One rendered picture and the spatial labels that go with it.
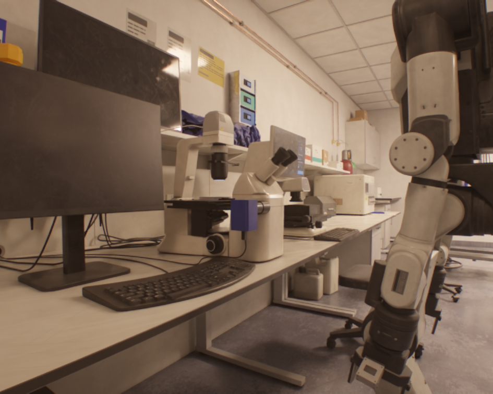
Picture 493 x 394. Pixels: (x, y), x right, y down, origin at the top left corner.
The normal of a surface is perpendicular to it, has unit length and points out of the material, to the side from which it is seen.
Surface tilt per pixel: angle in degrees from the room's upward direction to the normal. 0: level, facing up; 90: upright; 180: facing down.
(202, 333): 90
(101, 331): 0
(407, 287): 90
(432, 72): 90
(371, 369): 32
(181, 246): 80
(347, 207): 90
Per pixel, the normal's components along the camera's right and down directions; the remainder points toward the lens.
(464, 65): -0.39, 0.80
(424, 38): -0.72, 0.01
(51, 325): 0.00, -1.00
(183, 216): -0.54, 0.01
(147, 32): 0.84, 0.00
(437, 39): -0.28, 0.01
